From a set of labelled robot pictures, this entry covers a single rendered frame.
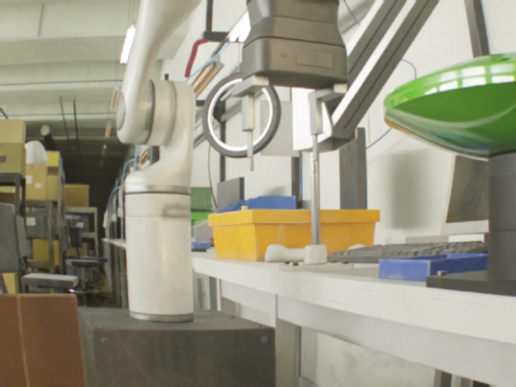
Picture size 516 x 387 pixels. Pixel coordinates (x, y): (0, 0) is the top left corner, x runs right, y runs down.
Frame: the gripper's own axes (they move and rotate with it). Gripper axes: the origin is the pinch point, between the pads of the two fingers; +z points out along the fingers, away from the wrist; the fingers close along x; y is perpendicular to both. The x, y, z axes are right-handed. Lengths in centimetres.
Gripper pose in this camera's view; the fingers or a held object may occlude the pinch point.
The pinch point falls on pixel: (284, 170)
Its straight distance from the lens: 52.7
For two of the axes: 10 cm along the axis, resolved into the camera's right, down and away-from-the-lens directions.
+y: 3.7, -0.7, -9.3
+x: 9.3, 0.2, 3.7
